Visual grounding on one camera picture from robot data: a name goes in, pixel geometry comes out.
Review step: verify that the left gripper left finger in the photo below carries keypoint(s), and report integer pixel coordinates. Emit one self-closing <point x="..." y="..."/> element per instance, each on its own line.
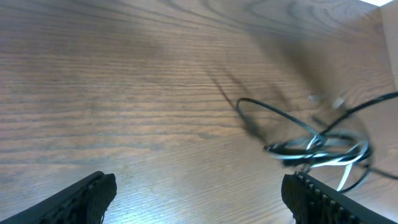
<point x="84" y="202"/>

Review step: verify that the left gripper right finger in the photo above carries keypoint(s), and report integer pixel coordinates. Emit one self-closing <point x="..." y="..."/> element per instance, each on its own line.
<point x="312" y="202"/>

